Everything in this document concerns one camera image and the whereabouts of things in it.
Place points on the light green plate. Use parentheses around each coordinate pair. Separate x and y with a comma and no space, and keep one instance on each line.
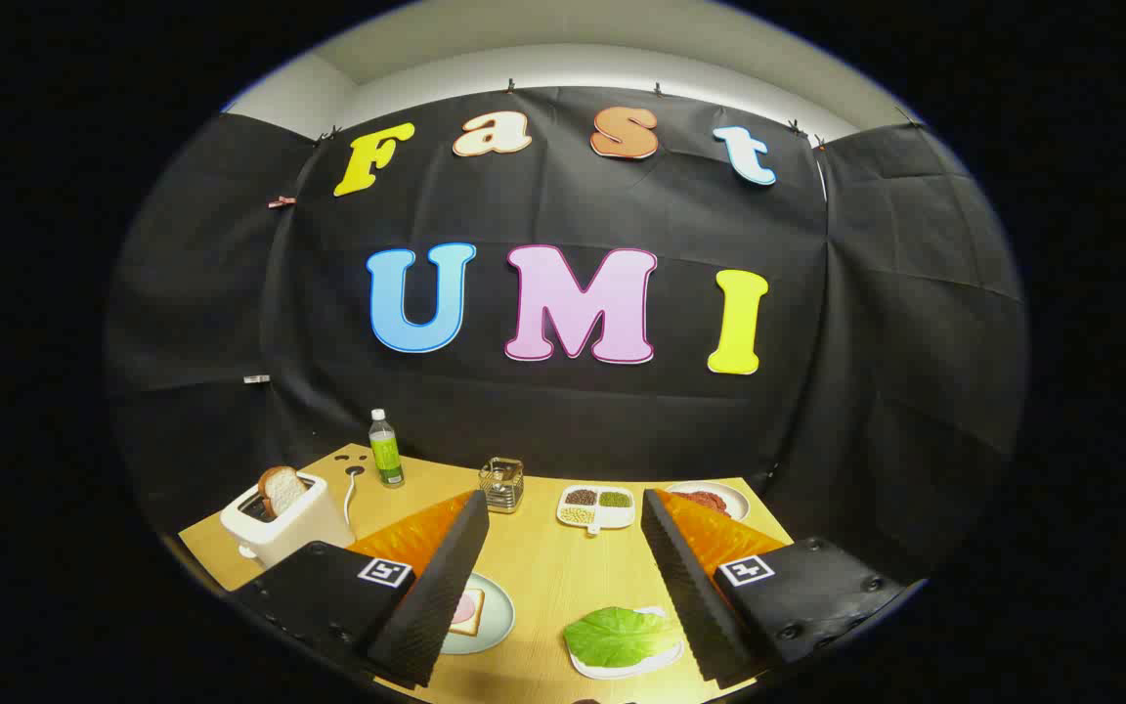
(497,616)

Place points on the green lettuce leaf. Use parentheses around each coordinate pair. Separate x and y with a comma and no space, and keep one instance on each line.
(622,636)

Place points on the plain bread slice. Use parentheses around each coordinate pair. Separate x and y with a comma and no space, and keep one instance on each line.
(280,489)

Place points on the square white plate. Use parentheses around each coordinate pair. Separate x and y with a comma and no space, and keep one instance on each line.
(622,673)

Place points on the round white plate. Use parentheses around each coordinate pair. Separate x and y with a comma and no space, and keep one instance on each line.
(736,499)

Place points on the black backdrop cloth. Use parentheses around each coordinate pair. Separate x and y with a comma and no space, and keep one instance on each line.
(622,411)

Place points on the white toaster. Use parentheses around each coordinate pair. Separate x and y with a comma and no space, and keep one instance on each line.
(299,533)

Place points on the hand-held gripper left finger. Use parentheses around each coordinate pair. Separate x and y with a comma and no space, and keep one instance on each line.
(436,596)

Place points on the bread slice under ham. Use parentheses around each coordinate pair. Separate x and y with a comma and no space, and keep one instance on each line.
(473,629)

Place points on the pink ham slice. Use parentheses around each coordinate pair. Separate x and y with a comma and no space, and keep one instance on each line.
(465,608)

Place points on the green label water bottle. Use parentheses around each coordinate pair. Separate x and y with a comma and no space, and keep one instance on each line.
(386,455)

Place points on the brown steak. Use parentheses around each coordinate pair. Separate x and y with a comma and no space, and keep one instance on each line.
(710,502)

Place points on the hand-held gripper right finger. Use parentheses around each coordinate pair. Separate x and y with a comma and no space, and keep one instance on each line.
(685,587)

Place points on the white divided dish of beans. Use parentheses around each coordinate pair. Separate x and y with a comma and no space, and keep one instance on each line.
(597,510)

